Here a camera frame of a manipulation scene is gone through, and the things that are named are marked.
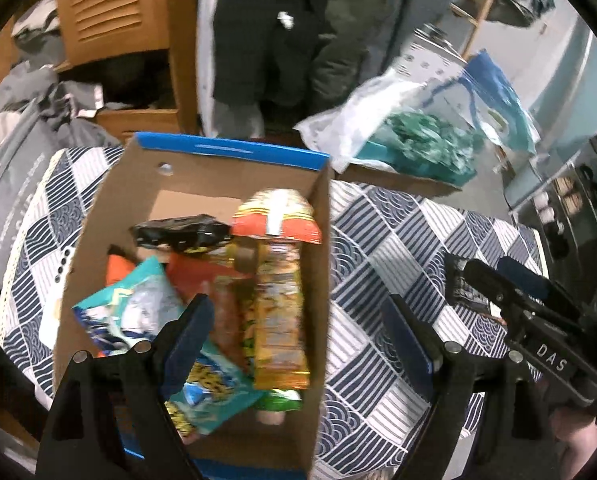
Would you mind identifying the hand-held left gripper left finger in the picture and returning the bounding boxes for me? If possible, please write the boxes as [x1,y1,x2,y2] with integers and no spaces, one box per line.
[34,292,216,480]

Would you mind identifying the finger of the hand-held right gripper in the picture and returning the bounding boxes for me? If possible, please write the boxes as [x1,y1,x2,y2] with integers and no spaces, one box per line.
[463,259,534,313]
[496,256,582,318]

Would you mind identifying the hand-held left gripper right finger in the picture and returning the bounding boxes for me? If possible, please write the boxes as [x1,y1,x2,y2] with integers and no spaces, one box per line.
[381,295,549,480]

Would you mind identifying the black patterned snack packet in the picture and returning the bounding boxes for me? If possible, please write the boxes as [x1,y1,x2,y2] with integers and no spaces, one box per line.
[443,254,492,306]

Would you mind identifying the blue yellow snack packet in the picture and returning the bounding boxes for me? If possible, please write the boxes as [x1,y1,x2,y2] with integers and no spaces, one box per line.
[166,342,264,436]

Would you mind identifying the teal white snack packet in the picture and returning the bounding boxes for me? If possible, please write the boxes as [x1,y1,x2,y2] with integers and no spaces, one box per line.
[72,256,186,356]

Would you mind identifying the yellow orange snack packet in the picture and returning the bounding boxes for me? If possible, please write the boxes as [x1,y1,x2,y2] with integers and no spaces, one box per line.
[251,240,312,391]

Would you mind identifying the green snack packet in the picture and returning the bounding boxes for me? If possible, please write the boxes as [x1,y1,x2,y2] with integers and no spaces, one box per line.
[251,387,304,413]

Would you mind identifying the glossy black snack packet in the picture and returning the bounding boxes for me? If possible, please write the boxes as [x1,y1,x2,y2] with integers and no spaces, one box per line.
[131,214,232,253]

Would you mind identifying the blue-rimmed cardboard box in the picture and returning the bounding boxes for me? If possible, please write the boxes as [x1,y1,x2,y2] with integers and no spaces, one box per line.
[53,131,333,478]

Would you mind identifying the person's right hand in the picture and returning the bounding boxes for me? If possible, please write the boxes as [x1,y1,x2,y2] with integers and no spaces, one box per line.
[549,404,597,470]

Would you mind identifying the shoe rack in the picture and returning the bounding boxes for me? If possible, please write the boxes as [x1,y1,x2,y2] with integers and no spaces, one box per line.
[509,120,597,261]

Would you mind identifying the navy white patterned tablecloth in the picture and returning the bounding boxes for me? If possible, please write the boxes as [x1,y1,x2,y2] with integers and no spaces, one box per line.
[0,147,552,480]

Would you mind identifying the brown cardboard box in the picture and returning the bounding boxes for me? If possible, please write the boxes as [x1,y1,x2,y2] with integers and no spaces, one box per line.
[336,162,464,198]

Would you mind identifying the teal crumpled cloth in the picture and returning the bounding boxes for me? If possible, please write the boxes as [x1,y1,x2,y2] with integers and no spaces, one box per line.
[356,110,479,188]

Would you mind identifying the blue white plastic bag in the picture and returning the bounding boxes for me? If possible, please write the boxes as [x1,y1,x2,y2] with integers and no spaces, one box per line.
[423,50,539,158]

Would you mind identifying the grey lettered tote bag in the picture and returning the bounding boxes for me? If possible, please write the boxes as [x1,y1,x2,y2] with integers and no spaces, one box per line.
[0,110,124,291]

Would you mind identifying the white patterned box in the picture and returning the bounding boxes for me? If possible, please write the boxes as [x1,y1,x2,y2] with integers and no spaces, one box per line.
[399,25,467,78]

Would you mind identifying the light grey trousers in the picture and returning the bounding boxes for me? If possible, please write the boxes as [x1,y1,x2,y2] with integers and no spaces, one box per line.
[211,100,264,138]

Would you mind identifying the wooden ladder rack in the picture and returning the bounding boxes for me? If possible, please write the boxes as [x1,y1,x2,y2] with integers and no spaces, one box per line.
[449,0,507,56]

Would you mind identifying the hanging green coat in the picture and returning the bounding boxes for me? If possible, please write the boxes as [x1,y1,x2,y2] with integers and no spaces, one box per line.
[309,0,404,111]

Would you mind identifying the draped grey garment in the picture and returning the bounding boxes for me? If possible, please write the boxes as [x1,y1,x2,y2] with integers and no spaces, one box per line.
[0,65,124,148]

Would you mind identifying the hanging black coat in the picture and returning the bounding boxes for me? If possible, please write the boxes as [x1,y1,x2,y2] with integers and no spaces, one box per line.
[211,0,324,106]

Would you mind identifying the wooden louvred wardrobe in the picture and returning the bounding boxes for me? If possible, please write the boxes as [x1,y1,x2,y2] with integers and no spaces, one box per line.
[0,0,202,146]

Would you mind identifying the folded grey clothes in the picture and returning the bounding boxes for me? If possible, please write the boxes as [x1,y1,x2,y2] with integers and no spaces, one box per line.
[11,0,66,68]

